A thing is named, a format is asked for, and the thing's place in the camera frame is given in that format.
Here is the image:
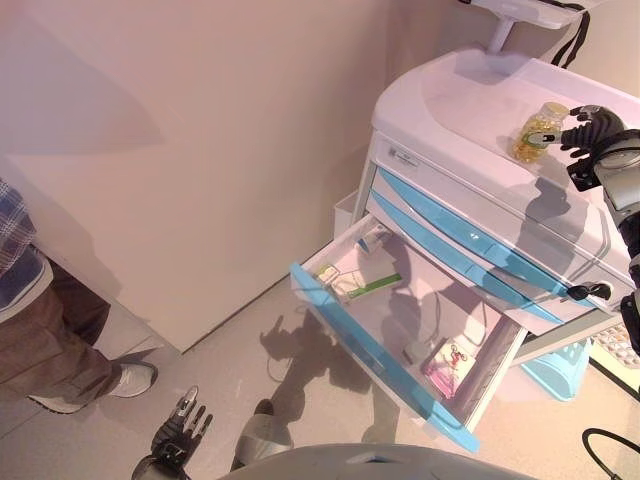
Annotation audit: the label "black strap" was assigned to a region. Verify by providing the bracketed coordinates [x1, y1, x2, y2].
[552, 5, 591, 69]

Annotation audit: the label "green striped white medicine box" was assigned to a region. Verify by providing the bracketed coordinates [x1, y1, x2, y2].
[349, 272, 404, 301]

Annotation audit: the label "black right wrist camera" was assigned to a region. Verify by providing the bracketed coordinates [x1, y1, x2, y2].
[567, 159, 600, 192]

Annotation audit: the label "blue front cart drawer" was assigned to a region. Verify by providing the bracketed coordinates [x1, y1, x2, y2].
[289, 212, 529, 449]
[374, 167, 581, 301]
[372, 192, 566, 324]

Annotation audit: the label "white green medicine packet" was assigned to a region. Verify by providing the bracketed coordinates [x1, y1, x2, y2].
[331, 268, 366, 304]

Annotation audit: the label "blue white medicine box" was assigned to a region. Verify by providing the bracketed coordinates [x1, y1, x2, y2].
[353, 222, 391, 255]

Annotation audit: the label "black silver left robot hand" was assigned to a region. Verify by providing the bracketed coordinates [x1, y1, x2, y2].
[149, 384, 214, 459]

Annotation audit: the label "white raised shelf tray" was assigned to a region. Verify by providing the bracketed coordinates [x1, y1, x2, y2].
[457, 0, 586, 54]

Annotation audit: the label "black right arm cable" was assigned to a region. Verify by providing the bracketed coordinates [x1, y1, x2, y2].
[582, 427, 640, 480]

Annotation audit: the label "pink box with red figure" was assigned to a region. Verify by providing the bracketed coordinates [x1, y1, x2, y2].
[419, 337, 476, 399]

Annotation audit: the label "clear bottle of yellow capsules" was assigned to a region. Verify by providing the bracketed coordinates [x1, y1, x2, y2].
[509, 101, 569, 164]

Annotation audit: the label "silver left robot leg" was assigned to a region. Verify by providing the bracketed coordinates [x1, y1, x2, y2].
[230, 399, 294, 471]

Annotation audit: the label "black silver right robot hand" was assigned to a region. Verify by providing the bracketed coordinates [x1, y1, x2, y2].
[529, 103, 629, 161]

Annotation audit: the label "black cart keys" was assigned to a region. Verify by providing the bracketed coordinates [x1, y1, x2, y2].
[562, 280, 614, 304]

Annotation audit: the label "white wire basket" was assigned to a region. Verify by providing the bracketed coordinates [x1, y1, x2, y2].
[589, 324, 640, 374]

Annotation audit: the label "grey robot torso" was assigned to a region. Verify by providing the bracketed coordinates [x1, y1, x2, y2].
[214, 442, 501, 480]

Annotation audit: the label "small green white medicine box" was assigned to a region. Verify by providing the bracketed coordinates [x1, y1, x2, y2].
[314, 264, 344, 287]

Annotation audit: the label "white medical cart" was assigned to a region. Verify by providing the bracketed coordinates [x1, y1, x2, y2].
[332, 47, 640, 366]

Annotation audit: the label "person in brown trousers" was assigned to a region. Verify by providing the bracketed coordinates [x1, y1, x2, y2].
[0, 174, 160, 416]

